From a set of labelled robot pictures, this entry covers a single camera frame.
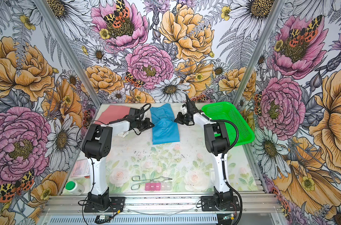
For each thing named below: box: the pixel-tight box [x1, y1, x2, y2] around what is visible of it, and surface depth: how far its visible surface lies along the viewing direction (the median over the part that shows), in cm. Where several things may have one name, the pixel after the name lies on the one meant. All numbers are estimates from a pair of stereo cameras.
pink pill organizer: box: [144, 182, 171, 191], surface depth 81 cm
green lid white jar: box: [65, 180, 86, 196], surface depth 74 cm
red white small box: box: [70, 158, 91, 179], surface depth 83 cm
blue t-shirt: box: [149, 103, 181, 145], surface depth 104 cm
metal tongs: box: [130, 175, 173, 191], surface depth 84 cm
